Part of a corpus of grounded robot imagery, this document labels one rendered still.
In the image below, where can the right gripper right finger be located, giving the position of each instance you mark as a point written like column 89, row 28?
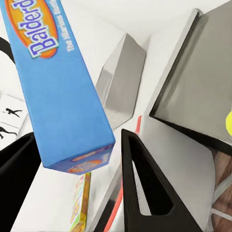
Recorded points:
column 168, row 212

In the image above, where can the desk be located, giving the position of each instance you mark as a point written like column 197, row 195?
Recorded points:
column 186, row 83

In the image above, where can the toy box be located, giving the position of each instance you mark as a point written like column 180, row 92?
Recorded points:
column 119, row 80

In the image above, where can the board game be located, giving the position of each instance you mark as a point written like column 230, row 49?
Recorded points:
column 71, row 129
column 80, row 203

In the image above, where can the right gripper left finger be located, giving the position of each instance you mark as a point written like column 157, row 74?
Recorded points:
column 19, row 163

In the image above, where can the swivel chair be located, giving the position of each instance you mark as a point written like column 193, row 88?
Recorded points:
column 188, row 166

